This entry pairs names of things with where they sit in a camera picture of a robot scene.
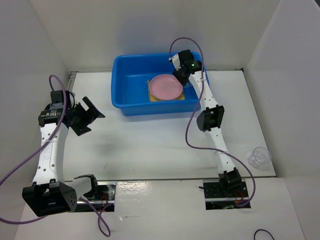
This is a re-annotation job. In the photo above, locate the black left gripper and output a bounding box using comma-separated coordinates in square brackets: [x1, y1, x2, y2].
[69, 96, 105, 136]

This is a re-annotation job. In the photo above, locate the pink plastic plate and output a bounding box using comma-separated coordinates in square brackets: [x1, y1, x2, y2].
[149, 73, 185, 101]

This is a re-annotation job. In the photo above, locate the square bamboo woven tray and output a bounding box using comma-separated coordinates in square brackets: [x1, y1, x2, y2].
[146, 76, 187, 103]

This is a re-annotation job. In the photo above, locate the orange plastic plate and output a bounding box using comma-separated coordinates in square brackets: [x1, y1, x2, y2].
[148, 92, 186, 102]

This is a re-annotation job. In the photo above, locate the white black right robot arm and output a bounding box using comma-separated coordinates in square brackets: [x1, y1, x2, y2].
[168, 50, 242, 197]

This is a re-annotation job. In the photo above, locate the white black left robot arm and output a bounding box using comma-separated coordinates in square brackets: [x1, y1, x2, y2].
[22, 90, 104, 217]

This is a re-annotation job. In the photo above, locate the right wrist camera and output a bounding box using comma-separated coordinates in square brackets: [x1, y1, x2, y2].
[168, 53, 181, 71]

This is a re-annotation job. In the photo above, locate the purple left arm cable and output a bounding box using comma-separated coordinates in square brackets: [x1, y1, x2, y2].
[0, 74, 111, 237]

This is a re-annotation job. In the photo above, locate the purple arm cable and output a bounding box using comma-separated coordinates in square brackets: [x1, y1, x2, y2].
[0, 74, 111, 237]
[168, 37, 257, 207]

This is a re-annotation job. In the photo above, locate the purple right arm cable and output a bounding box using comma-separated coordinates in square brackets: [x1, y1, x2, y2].
[168, 37, 257, 207]

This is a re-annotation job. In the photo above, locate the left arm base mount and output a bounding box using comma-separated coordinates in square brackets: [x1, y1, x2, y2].
[66, 179, 117, 213]

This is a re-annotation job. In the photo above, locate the black cable on floor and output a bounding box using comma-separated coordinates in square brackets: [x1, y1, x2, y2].
[253, 228, 276, 240]

